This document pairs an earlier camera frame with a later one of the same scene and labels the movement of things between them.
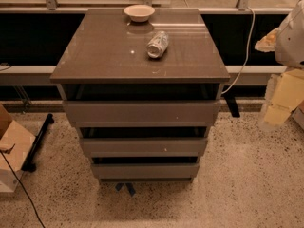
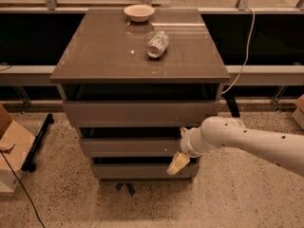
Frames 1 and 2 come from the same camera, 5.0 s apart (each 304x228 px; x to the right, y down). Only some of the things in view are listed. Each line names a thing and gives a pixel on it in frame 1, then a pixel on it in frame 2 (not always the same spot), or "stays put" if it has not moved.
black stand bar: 28,165 stays put
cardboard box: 288,95 → 298,113
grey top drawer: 143,114 stays put
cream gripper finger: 268,43 → 193,144
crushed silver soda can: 158,44 stays put
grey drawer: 145,147 stays put
